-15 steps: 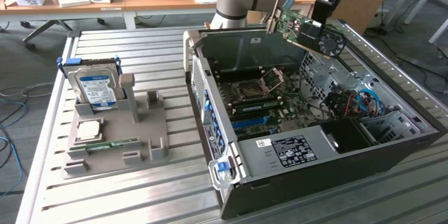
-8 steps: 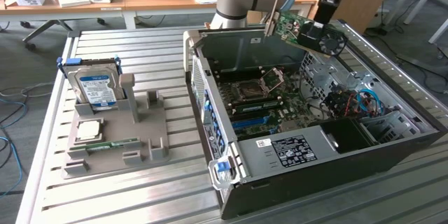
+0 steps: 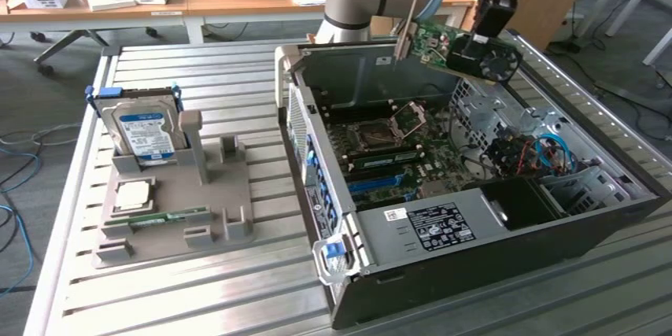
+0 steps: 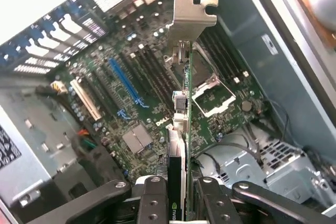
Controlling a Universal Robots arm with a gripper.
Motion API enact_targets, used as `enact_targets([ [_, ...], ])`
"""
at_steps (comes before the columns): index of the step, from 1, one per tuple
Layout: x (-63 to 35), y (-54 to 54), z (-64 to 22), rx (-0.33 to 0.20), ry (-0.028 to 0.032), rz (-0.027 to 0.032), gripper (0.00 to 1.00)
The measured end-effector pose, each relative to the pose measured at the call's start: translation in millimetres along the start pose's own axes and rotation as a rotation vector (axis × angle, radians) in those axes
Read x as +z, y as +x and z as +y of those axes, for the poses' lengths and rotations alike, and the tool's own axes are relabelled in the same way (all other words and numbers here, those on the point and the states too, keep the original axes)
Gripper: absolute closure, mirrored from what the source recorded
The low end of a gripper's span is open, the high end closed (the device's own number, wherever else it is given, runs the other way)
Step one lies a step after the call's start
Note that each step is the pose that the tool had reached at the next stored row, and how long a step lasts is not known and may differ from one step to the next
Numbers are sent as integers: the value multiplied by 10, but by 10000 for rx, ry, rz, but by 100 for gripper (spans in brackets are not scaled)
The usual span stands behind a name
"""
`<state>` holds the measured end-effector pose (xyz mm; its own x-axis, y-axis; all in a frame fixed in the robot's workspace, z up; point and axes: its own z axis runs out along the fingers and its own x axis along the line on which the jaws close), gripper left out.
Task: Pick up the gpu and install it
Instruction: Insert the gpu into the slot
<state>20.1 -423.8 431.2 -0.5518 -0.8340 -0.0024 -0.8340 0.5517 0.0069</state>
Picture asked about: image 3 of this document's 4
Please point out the green graphics card black fan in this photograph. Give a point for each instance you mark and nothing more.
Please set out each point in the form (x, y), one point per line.
(436, 43)

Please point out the black power strip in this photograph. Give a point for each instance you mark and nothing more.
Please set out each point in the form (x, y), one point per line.
(564, 46)

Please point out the metal socket cover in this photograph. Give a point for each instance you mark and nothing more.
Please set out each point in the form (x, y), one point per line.
(409, 117)

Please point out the CPU socket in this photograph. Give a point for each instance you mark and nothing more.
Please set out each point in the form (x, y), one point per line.
(374, 135)

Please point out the green motherboard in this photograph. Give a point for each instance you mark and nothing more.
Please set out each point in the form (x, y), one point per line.
(440, 163)

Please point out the wooden desk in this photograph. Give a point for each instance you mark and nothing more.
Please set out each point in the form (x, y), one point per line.
(62, 13)
(252, 1)

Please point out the metal disk bay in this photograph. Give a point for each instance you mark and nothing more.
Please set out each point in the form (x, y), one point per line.
(582, 190)

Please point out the long expansion slot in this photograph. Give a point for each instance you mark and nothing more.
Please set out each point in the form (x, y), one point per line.
(374, 182)

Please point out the grey power supply unit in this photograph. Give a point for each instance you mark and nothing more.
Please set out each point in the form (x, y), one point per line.
(388, 233)

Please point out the blue case latch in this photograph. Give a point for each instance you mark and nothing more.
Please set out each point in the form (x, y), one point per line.
(332, 250)

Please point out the black open PC case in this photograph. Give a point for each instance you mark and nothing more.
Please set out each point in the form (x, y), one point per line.
(472, 281)

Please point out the grey parts rack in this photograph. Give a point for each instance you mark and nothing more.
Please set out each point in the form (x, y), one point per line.
(209, 194)

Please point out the hard disk with blue carrier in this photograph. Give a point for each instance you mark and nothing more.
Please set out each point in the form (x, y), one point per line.
(144, 135)

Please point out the grey caster leg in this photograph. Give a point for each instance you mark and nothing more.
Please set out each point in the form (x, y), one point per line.
(57, 46)

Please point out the silver CPU chip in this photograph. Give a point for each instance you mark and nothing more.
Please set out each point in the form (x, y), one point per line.
(130, 196)

